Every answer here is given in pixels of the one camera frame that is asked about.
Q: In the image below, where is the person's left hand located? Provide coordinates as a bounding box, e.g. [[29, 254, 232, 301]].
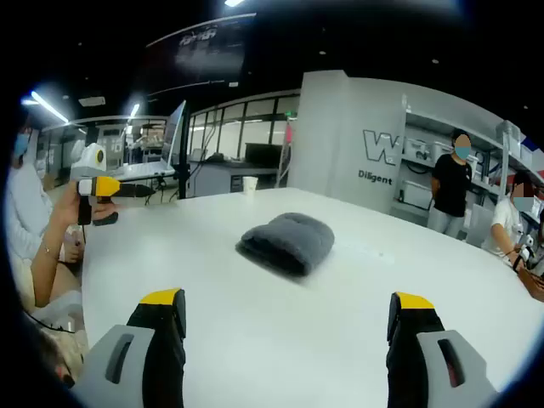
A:
[[53, 181, 122, 233]]

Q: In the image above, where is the grey towel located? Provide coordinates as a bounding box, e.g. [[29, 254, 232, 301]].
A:
[[235, 212, 336, 278]]

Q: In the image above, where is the grey laptop lid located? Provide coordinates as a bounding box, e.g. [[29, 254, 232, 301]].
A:
[[465, 203, 496, 247]]

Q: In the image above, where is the operator in floral shirt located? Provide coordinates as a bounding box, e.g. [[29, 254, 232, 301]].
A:
[[10, 254, 88, 388]]

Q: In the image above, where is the grey metal shelf rack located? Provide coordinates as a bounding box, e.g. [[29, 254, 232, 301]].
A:
[[397, 95, 544, 239]]

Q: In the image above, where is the low equipment cabinet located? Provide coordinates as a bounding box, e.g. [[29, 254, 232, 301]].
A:
[[189, 159, 280, 199]]

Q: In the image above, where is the group of white storage bins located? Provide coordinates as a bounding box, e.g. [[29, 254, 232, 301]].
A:
[[401, 118, 524, 212]]

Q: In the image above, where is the wooden tray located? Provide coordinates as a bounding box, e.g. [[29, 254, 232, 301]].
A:
[[516, 267, 544, 303]]

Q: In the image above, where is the pink-topped metal stand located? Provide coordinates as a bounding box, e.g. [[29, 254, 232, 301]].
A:
[[278, 117, 295, 189]]

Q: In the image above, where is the ceiling light strip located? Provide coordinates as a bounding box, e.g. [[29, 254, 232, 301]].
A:
[[31, 90, 71, 125]]

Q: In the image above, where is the black screen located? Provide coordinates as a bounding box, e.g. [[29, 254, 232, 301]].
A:
[[245, 143, 284, 165]]

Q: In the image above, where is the white keyboard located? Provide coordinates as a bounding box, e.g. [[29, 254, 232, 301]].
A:
[[104, 160, 177, 183]]

